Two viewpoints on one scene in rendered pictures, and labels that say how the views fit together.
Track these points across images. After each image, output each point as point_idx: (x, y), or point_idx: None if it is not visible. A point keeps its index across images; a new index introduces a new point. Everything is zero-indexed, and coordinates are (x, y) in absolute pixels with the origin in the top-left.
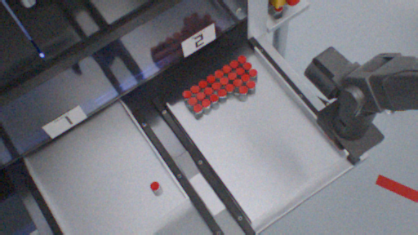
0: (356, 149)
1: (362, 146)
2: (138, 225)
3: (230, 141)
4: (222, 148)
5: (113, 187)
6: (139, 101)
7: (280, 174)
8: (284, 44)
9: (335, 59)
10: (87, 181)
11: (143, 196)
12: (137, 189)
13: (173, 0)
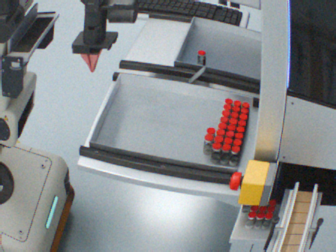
0: (82, 33)
1: (80, 35)
2: (192, 47)
3: (186, 114)
4: (187, 107)
5: (229, 55)
6: None
7: (127, 117)
8: None
9: (124, 1)
10: (246, 52)
11: (207, 59)
12: (214, 60)
13: None
